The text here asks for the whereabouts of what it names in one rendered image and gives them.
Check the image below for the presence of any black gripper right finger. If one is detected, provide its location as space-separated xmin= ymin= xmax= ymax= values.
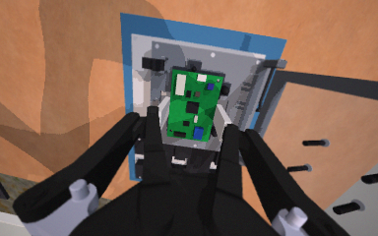
xmin=209 ymin=104 xmax=350 ymax=236

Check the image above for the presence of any green circuit board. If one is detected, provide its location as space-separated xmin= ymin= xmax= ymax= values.
xmin=167 ymin=69 xmax=223 ymax=142

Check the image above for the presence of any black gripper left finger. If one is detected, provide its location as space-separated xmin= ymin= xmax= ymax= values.
xmin=12 ymin=96 xmax=175 ymax=236

